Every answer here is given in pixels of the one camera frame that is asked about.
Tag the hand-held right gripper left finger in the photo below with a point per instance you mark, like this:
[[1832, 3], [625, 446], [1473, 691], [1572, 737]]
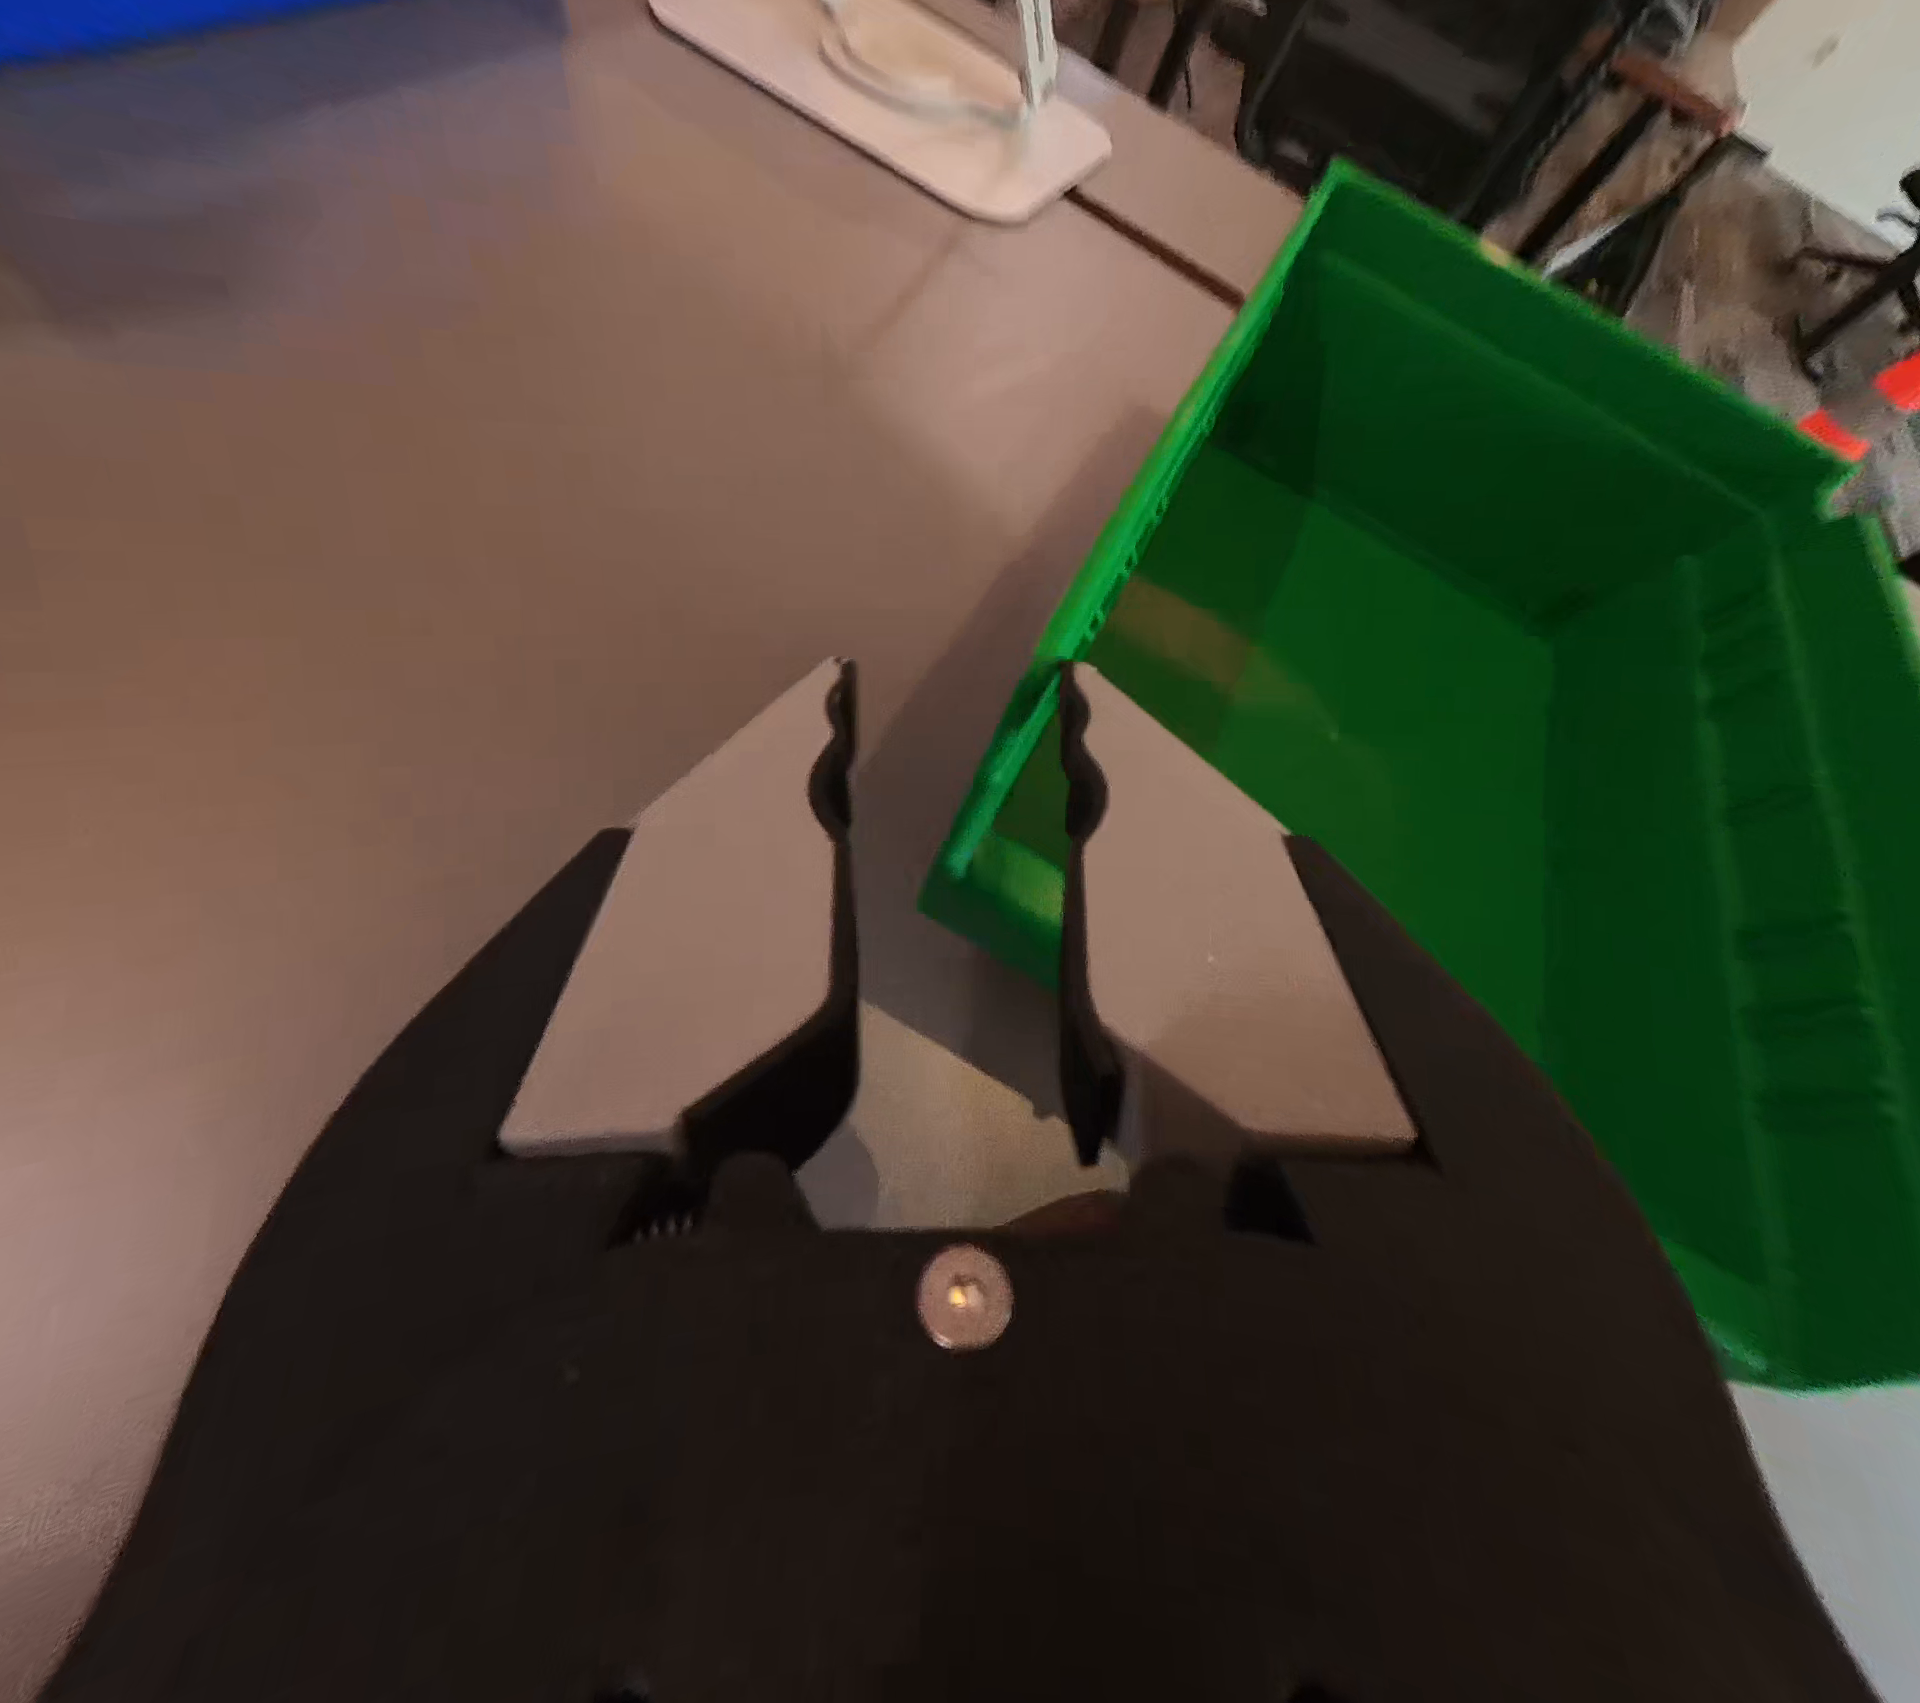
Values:
[[705, 968]]

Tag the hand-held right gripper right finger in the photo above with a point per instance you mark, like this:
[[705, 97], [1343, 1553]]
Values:
[[1215, 968]]

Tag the green plastic bin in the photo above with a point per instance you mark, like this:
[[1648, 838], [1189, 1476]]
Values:
[[1498, 620]]

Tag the orange traffic cone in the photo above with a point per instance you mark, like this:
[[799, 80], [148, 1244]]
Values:
[[1867, 413]]

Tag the white desk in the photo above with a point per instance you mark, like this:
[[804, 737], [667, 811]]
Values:
[[1845, 1553]]

